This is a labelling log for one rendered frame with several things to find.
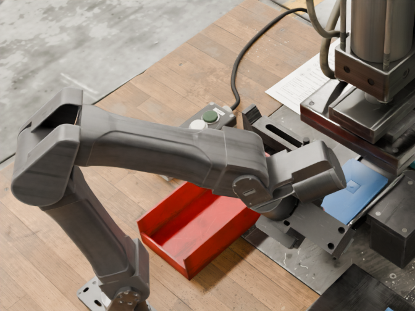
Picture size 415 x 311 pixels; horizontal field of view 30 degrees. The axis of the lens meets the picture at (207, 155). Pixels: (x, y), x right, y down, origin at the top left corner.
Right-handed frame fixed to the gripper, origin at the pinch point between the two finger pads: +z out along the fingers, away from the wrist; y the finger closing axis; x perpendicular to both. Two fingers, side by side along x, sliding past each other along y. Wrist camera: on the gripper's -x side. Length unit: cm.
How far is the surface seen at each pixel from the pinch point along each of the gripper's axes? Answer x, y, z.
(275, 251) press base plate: 5.3, -7.9, 7.9
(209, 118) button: 33.0, 5.0, 12.7
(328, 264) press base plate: -3.0, -4.7, 9.4
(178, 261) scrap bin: 14.6, -17.5, -0.9
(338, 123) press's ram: 0.8, 13.7, -9.6
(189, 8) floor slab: 157, 43, 152
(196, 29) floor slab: 144, 36, 147
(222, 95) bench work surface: 38.2, 10.3, 20.6
